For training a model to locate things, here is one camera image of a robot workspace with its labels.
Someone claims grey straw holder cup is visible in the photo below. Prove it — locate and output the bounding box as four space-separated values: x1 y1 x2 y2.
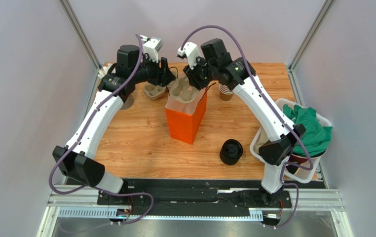
121 93 134 110

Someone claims white laundry basket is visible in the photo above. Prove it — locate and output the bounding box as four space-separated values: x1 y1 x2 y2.
249 97 333 184

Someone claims left aluminium frame post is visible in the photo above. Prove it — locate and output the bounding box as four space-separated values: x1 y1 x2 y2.
58 0 101 69

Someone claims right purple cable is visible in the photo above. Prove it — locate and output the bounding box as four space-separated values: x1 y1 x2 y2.
181 25 314 229

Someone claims right aluminium frame post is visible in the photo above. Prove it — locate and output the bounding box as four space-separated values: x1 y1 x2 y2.
288 0 336 72

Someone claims stack of paper cups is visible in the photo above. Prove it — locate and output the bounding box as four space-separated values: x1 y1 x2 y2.
219 84 234 102

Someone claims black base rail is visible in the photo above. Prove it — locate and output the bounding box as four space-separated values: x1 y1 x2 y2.
66 177 327 218

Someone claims dark red cloth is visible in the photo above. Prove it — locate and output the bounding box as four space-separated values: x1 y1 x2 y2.
289 153 324 164

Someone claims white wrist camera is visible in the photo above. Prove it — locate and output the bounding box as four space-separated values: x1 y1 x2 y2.
140 35 163 63
177 42 203 72

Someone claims orange paper bag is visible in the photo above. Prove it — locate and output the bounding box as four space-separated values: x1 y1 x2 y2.
165 86 210 144

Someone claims pulp cup carrier tray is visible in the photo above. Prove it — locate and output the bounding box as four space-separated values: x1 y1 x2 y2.
168 76 200 103

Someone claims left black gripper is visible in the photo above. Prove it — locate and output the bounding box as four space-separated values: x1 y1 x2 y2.
131 53 176 88

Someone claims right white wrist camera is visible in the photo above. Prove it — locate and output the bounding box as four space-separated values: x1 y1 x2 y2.
177 42 203 72

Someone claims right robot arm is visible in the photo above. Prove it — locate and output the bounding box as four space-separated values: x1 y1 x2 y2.
177 39 305 206

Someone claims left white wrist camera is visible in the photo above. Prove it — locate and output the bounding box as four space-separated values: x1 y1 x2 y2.
140 35 163 63

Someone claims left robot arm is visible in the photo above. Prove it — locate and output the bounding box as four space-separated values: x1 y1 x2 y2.
52 40 176 194

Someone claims stack of black lids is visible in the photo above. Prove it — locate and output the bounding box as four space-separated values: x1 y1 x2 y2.
219 139 243 165

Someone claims aluminium front frame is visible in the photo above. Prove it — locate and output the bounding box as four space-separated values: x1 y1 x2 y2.
37 179 355 237

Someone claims green cloth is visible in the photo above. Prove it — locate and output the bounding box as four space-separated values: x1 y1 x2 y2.
283 104 333 158

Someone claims aluminium frame post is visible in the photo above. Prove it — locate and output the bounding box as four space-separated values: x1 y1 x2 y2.
58 0 101 69
288 0 336 72

